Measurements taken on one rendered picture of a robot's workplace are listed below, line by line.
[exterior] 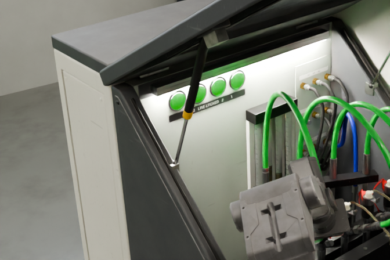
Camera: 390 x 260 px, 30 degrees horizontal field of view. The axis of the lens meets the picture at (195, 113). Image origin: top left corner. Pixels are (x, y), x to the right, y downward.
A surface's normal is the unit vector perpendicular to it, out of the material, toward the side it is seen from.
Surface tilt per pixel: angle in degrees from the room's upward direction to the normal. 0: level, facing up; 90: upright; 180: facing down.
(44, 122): 0
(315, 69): 90
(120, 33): 0
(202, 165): 90
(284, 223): 24
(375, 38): 90
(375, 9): 90
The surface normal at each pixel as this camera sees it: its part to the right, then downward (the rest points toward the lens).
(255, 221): -0.40, -0.72
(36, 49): 0.48, 0.35
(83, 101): -0.81, 0.29
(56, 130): -0.06, -0.90
